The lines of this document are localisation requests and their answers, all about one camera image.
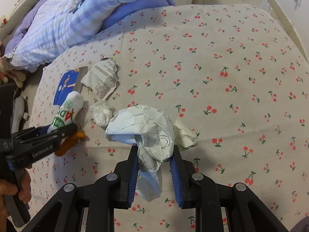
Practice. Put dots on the blue cardboard snack box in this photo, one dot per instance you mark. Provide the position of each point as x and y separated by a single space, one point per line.
70 81

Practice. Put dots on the white crumpled tissue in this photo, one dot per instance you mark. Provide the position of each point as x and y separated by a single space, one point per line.
101 113

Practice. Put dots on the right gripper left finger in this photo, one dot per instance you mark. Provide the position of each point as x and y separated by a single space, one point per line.
96 202

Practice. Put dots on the orange peel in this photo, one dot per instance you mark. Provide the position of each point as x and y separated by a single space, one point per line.
69 142

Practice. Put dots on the cream crumpled paper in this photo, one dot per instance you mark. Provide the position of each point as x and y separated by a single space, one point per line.
185 138

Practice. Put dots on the person left hand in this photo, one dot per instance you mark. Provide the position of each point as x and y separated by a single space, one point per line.
9 189

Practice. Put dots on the cherry print bed sheet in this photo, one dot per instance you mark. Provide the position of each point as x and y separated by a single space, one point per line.
229 72

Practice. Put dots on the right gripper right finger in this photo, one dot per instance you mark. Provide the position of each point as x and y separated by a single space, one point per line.
219 207

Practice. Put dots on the blue checked quilt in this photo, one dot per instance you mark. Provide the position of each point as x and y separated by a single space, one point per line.
49 28

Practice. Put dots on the torn printed paper wrapper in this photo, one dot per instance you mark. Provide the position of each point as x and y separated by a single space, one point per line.
102 78

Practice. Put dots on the pink plush toy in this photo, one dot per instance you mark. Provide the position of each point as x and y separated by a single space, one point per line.
7 71

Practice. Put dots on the drawing paper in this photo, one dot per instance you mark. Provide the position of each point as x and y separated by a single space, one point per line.
152 131

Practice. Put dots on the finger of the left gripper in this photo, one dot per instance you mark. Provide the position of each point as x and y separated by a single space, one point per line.
58 129

